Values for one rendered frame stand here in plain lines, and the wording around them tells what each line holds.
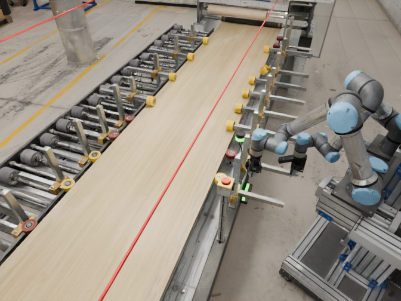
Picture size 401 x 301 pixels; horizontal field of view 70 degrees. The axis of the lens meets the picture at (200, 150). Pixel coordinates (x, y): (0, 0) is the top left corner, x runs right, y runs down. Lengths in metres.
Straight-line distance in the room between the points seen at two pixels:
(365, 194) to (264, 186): 1.66
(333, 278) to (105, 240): 1.59
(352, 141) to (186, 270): 1.13
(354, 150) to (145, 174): 1.21
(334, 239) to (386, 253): 0.90
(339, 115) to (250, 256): 1.61
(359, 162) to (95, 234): 1.35
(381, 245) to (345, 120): 0.73
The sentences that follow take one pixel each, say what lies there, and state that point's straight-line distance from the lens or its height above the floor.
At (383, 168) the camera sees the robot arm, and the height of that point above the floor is 1.27.
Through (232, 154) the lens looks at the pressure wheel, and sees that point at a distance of 2.02.
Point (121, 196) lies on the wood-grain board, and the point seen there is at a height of 0.90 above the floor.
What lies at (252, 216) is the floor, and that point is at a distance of 2.81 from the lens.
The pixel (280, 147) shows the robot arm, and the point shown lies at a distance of 1.54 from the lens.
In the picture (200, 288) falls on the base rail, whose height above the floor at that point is 0.70.
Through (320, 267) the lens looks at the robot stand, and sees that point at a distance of 2.45.
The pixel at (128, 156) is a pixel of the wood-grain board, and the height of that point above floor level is 0.90.
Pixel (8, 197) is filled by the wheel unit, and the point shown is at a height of 1.07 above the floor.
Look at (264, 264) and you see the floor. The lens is 2.59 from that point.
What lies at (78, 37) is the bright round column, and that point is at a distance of 5.43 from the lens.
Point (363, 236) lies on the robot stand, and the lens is 1.76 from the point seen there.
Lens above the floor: 2.27
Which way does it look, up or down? 42 degrees down
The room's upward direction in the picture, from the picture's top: straight up
